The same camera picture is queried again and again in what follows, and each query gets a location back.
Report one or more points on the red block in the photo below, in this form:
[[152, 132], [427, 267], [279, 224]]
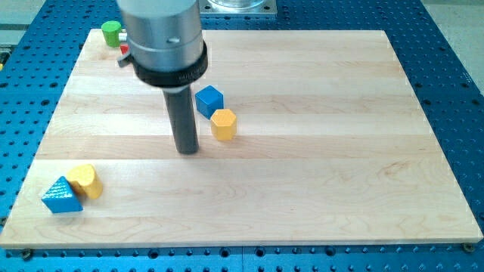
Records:
[[124, 48]]

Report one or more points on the green cylinder block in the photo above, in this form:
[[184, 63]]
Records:
[[111, 30]]

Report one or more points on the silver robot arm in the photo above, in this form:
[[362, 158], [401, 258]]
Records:
[[167, 50]]

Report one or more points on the blue triangle block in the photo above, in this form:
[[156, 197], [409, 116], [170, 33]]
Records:
[[60, 198]]

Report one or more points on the wooden board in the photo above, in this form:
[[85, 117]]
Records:
[[332, 147]]

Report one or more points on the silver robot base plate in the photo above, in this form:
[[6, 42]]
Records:
[[236, 8]]

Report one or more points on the yellow heart block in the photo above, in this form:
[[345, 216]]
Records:
[[84, 181]]

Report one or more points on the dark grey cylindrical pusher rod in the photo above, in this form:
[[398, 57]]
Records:
[[179, 106]]

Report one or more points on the yellow hexagon block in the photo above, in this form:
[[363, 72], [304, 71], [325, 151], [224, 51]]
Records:
[[223, 124]]

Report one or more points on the blue cube block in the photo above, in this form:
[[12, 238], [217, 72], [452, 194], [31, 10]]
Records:
[[208, 100]]

